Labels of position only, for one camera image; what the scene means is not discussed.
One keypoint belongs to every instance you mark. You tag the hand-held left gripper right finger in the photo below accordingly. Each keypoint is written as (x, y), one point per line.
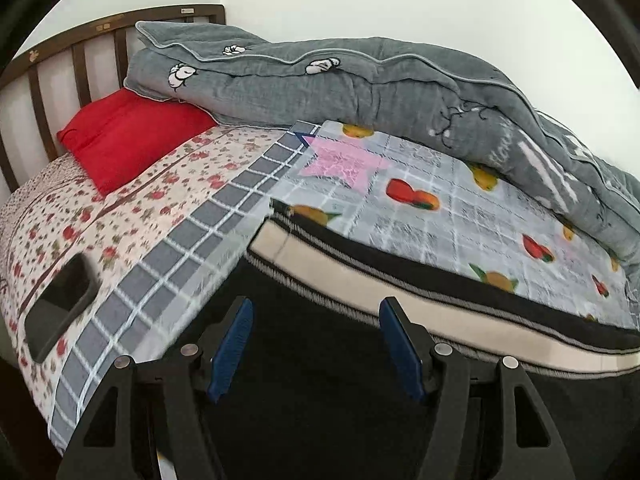
(400, 350)

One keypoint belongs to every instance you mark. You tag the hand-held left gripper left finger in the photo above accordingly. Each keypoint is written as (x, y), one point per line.
(232, 345)

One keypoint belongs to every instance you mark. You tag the black pants with white waistband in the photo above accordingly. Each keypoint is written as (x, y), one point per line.
(320, 385)

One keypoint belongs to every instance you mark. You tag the grey checked fruit-print sheet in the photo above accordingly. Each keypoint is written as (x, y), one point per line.
(450, 240)

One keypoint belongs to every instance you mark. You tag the red floral bed sheet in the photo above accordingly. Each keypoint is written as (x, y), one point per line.
(125, 220)

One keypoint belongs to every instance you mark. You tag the black phone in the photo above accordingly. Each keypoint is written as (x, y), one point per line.
(55, 310)

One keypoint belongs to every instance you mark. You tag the red pillow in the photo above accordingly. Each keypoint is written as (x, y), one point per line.
(130, 135)

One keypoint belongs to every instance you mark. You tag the grey quilt with flower embroidery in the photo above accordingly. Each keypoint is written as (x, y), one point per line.
(350, 85)

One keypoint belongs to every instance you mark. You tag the dark wooden bed headboard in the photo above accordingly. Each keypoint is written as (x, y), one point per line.
(150, 17)

